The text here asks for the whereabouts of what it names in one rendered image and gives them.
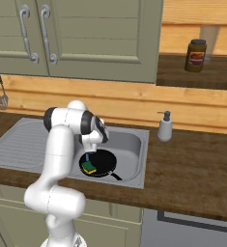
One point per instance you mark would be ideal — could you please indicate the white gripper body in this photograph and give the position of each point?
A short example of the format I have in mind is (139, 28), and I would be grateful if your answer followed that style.
(91, 141)

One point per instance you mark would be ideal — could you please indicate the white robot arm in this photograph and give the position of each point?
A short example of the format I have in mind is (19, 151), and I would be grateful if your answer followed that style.
(58, 167)

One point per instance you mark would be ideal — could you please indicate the green and yellow sponge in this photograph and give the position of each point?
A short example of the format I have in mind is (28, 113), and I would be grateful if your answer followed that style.
(89, 168)

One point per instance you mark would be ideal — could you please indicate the black frying pan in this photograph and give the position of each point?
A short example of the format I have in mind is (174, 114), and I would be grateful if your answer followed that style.
(102, 162)

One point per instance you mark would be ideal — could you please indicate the steel sink with drainer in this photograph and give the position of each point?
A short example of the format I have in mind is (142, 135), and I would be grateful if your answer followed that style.
(18, 148)

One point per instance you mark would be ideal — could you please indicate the green lower cupboard run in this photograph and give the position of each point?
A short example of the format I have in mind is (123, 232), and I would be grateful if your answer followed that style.
(111, 225)

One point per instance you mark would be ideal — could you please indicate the white soap dispenser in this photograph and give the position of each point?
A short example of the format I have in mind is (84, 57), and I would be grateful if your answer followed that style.
(164, 128)

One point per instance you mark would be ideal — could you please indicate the hanging slotted metal spatula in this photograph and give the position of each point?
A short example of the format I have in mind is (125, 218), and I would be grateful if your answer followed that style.
(3, 99)

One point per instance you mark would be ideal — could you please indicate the wide green upper cupboard door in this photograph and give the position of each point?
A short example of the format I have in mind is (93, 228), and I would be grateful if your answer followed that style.
(102, 35)

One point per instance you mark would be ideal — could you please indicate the grey dishwasher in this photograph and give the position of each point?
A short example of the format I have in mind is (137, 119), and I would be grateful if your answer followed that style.
(189, 236)

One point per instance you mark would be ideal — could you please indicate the brown jar with black lid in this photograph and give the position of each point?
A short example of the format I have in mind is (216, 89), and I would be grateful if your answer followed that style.
(195, 56)

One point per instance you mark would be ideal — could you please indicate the narrow green upper cupboard door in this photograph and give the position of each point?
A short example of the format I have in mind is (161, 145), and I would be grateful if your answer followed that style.
(5, 32)

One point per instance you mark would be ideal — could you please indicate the dark wooden shelf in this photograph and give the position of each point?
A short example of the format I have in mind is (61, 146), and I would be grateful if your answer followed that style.
(214, 75)

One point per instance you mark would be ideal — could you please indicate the clear drinking glass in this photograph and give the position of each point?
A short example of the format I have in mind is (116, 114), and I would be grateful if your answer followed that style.
(210, 40)

